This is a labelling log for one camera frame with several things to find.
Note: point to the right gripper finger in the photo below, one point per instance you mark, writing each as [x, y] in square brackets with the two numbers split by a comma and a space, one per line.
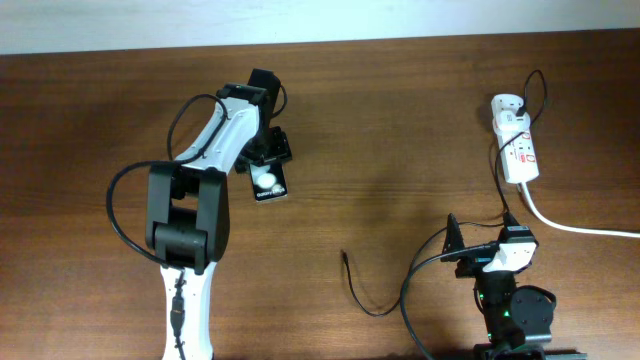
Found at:
[509, 220]
[453, 243]

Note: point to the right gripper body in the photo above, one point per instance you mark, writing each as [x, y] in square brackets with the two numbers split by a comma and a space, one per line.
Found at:
[473, 264]

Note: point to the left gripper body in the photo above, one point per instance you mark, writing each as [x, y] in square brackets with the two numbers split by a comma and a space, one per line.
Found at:
[266, 146]

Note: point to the black smartphone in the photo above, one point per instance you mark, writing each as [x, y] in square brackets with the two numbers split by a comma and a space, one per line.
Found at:
[268, 182]

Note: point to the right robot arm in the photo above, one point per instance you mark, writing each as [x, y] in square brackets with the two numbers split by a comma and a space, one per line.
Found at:
[518, 318]

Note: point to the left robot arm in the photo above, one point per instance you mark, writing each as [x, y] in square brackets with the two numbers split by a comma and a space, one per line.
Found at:
[188, 217]

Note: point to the white USB charger plug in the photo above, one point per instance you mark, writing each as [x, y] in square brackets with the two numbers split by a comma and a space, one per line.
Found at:
[507, 121]

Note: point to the white power strip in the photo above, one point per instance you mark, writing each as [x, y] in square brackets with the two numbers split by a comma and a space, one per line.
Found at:
[518, 156]

